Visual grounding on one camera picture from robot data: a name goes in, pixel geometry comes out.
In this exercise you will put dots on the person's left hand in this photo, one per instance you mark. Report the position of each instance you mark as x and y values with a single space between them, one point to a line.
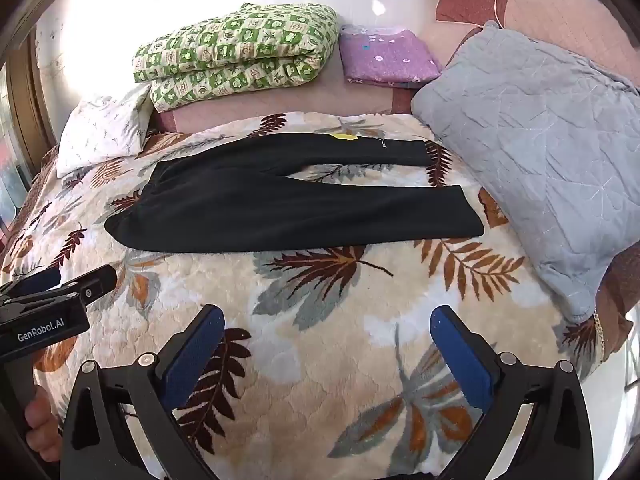
41 422

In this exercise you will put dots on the leaf print blanket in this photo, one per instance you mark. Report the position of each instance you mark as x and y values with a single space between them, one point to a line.
325 360

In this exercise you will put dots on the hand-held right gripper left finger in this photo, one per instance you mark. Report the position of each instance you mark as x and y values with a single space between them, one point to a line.
200 350

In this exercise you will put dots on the green checked folded quilt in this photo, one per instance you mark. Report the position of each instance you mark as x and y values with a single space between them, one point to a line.
225 52

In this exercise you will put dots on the white sprig print pillow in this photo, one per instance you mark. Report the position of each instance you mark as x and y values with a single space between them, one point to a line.
100 130

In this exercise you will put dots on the pink brown quilted bed cover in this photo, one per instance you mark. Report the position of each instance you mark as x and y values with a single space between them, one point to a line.
300 95

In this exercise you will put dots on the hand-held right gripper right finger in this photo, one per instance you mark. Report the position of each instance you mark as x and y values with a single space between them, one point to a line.
460 355

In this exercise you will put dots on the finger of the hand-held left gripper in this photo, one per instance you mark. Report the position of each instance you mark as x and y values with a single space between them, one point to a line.
97 282
42 277

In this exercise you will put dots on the wooden door frame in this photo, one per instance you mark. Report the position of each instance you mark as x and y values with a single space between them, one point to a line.
27 105

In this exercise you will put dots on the black pants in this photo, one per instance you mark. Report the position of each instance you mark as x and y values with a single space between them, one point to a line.
250 205

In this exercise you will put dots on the purple floral folded cloth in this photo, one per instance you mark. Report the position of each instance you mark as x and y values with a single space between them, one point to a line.
385 57

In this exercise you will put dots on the grey quilted pillow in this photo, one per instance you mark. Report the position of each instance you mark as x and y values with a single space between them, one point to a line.
540 150

